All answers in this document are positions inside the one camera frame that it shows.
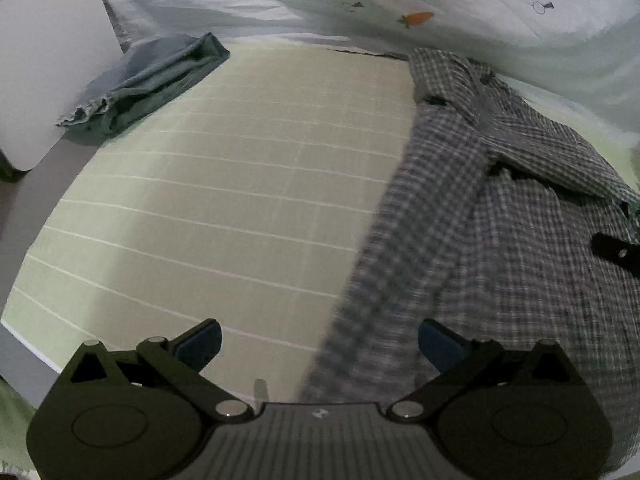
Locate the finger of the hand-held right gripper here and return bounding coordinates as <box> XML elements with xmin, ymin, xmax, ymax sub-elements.
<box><xmin>591</xmin><ymin>232</ymin><xmax>640</xmax><ymax>277</ymax></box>

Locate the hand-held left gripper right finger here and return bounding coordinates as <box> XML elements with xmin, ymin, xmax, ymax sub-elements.
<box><xmin>387</xmin><ymin>318</ymin><xmax>576</xmax><ymax>421</ymax></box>

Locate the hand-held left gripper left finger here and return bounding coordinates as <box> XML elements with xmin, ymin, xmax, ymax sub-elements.
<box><xmin>67</xmin><ymin>318</ymin><xmax>256</xmax><ymax>419</ymax></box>

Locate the blue white plaid shirt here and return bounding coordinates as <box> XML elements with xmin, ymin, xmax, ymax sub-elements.
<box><xmin>297</xmin><ymin>47</ymin><xmax>640</xmax><ymax>480</ymax></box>

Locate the folded blue denim garment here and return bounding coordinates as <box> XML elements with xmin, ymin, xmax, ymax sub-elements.
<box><xmin>56</xmin><ymin>32</ymin><xmax>231</xmax><ymax>137</ymax></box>

